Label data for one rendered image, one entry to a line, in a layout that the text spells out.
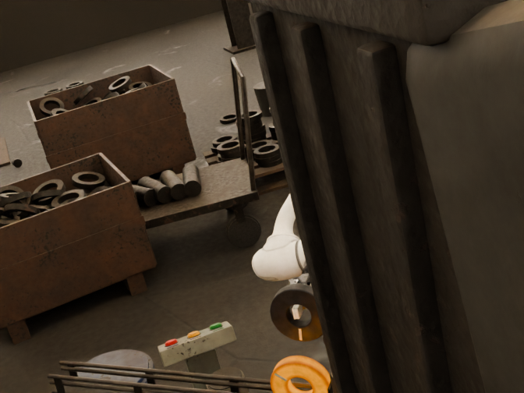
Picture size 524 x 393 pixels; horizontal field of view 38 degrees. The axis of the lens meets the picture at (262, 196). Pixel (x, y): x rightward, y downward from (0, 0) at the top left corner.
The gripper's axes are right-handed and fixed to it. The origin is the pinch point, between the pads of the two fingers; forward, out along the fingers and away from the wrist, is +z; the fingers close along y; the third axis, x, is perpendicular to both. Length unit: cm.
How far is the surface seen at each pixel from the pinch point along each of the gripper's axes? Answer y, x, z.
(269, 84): -22, 68, 47
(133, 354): 83, -41, -42
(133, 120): 211, -18, -304
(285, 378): 3.0, -13.3, 11.8
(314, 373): -4.8, -11.7, 11.9
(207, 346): 42, -27, -24
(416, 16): -53, 81, 92
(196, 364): 48, -33, -24
